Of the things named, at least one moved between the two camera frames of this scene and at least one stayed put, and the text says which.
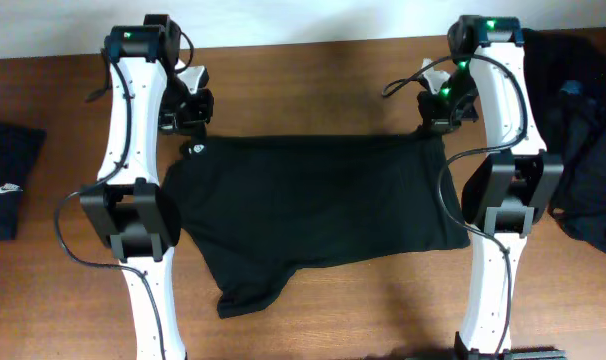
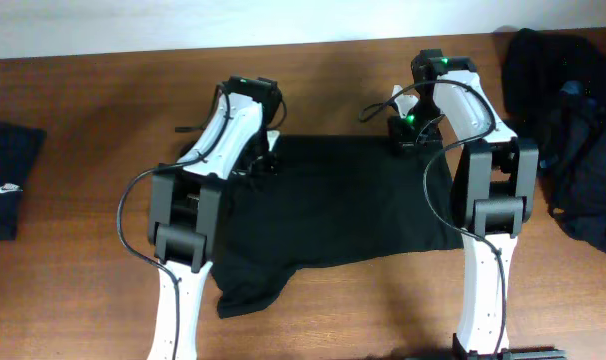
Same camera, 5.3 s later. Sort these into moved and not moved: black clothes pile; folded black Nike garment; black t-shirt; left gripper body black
Moved: left gripper body black
Not moved: black clothes pile; folded black Nike garment; black t-shirt
